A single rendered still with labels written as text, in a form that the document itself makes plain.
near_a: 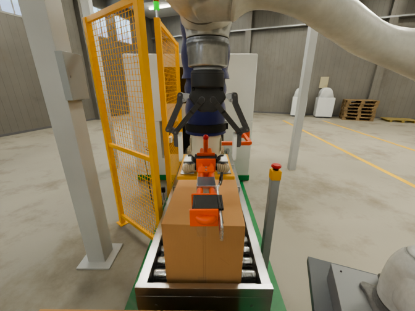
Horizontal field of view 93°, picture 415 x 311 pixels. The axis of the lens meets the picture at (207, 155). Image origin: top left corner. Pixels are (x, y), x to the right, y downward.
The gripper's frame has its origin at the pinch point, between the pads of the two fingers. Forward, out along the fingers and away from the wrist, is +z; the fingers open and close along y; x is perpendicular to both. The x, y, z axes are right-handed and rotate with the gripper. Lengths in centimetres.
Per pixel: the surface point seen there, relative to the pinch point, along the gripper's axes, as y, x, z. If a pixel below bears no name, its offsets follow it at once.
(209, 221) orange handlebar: -0.6, 7.2, 14.8
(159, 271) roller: 28, -37, 85
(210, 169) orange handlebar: -0.9, -22.1, 13.7
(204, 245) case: 2, -29, 57
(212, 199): -1.5, 0.7, 12.7
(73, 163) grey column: 103, -91, 39
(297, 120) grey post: -158, -305, 43
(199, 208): 2.1, 4.7, 12.7
